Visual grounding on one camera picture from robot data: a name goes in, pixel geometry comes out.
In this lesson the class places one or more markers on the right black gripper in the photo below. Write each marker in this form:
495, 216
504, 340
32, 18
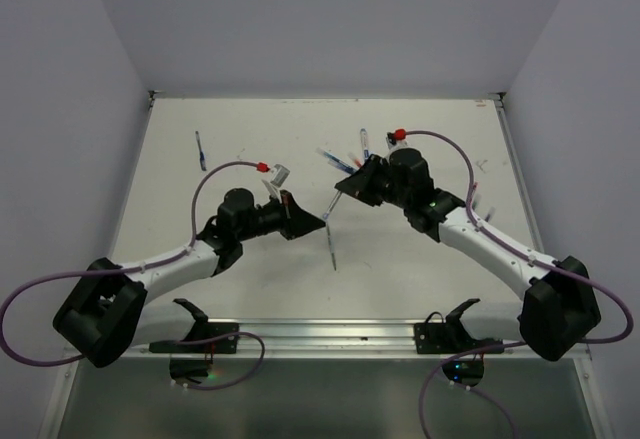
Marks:
361, 183

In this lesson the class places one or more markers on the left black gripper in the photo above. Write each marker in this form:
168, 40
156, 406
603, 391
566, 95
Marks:
294, 221

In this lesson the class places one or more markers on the clear pen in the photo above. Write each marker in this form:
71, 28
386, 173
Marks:
331, 206

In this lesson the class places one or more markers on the grey pen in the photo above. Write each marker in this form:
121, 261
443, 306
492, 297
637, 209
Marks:
331, 247

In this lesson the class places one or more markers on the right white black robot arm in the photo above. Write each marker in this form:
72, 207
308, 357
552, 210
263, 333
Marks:
554, 312

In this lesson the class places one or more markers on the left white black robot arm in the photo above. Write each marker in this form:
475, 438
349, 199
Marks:
103, 315

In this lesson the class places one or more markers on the red pen in pile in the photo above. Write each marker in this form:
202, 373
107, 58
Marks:
356, 161

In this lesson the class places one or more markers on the blue pen leftmost pile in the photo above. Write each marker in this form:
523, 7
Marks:
336, 162

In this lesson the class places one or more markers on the blue capped pen upright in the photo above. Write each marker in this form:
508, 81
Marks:
364, 141

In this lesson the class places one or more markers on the red pen cap right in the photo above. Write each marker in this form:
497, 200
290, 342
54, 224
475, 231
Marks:
474, 197

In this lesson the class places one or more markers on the blue pen cap right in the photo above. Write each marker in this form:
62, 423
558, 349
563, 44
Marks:
490, 214

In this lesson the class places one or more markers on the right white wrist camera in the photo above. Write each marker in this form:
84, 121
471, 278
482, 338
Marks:
395, 140

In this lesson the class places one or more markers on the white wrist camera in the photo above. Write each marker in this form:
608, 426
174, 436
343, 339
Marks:
274, 180
395, 140

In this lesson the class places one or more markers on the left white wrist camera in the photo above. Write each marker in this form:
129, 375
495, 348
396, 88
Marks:
274, 180

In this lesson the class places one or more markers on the aluminium mounting rail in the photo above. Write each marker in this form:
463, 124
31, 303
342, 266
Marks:
320, 339

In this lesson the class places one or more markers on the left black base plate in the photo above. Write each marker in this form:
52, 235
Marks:
181, 327

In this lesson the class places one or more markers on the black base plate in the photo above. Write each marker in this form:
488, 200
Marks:
181, 327
439, 334

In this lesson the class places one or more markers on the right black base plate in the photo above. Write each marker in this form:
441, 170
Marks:
439, 334

